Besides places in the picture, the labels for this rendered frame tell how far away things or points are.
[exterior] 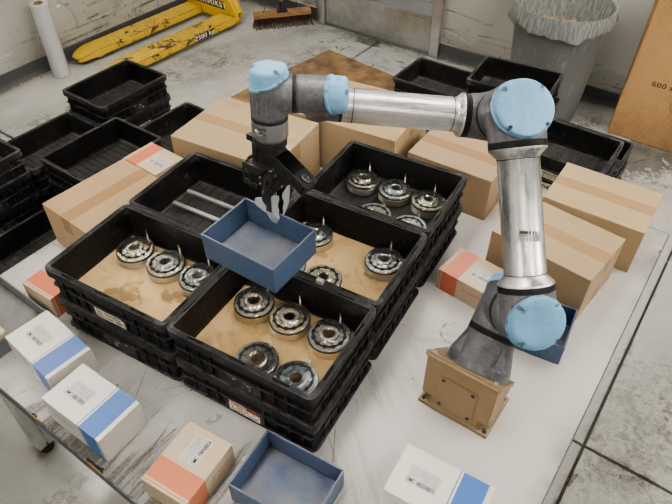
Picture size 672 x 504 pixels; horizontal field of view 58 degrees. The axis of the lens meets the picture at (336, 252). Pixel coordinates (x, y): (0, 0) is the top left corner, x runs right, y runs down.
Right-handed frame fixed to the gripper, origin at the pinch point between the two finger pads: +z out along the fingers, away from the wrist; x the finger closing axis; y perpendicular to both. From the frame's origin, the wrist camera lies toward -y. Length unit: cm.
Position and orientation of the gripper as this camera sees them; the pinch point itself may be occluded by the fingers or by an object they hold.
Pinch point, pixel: (279, 218)
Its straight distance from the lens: 138.9
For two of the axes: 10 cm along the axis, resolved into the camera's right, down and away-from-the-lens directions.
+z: -0.4, 7.7, 6.4
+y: -8.0, -4.1, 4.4
